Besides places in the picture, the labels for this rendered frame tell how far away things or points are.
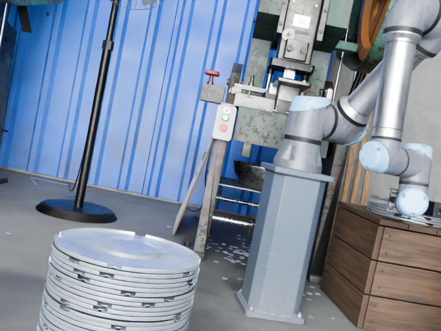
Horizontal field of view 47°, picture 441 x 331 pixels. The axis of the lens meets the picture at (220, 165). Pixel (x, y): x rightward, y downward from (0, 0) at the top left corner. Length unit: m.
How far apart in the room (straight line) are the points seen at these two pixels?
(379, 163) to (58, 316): 0.81
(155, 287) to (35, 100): 2.89
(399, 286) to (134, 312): 1.01
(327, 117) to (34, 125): 2.50
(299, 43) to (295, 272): 1.09
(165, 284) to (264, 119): 1.29
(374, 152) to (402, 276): 0.54
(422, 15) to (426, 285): 0.83
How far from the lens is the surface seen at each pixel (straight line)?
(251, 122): 2.11
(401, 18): 1.40
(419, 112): 3.73
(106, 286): 0.92
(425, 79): 3.76
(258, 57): 2.56
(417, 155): 1.42
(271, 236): 1.54
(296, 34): 2.33
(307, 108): 1.55
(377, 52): 2.27
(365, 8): 2.81
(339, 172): 2.10
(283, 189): 1.52
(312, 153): 1.55
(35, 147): 3.68
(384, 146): 1.33
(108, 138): 3.56
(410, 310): 1.77
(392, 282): 1.72
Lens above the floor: 0.50
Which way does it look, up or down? 3 degrees down
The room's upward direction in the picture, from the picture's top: 11 degrees clockwise
